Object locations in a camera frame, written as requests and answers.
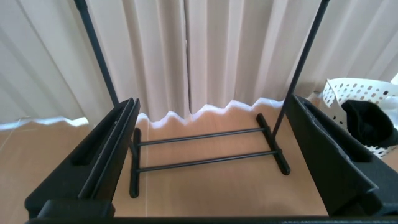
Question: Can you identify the black garment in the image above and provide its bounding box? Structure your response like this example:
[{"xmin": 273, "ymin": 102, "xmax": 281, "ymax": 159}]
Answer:
[{"xmin": 341, "ymin": 99, "xmax": 398, "ymax": 149}]

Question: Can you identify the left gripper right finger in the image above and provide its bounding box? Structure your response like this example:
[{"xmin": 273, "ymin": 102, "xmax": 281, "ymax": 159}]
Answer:
[{"xmin": 285, "ymin": 94, "xmax": 398, "ymax": 217}]

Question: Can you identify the black clothes rack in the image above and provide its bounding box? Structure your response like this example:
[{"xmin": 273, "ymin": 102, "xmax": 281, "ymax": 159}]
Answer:
[{"xmin": 73, "ymin": 0, "xmax": 331, "ymax": 199}]

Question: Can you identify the white laundry basket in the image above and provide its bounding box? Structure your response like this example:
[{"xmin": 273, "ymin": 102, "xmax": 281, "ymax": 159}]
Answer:
[{"xmin": 322, "ymin": 77, "xmax": 398, "ymax": 159}]

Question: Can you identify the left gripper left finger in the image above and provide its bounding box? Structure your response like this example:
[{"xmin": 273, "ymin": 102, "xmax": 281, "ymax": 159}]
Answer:
[{"xmin": 24, "ymin": 97, "xmax": 141, "ymax": 218}]

